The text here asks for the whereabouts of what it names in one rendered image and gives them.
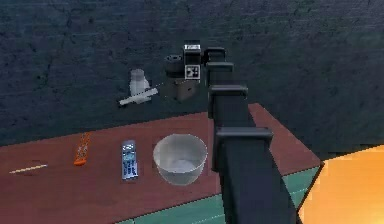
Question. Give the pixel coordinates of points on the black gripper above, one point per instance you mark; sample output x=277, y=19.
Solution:
x=180, y=89

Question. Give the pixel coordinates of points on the white shaker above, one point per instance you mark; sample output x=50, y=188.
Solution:
x=137, y=81

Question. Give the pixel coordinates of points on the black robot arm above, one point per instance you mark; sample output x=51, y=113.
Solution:
x=246, y=166

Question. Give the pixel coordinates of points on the silver blue remote control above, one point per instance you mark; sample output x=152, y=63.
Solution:
x=129, y=160

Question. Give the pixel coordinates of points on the white bowl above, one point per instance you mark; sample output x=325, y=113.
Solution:
x=180, y=159

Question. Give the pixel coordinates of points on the yellow pencil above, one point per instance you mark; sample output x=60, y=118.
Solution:
x=28, y=168

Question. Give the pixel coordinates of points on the orange block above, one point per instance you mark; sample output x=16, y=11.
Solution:
x=350, y=190

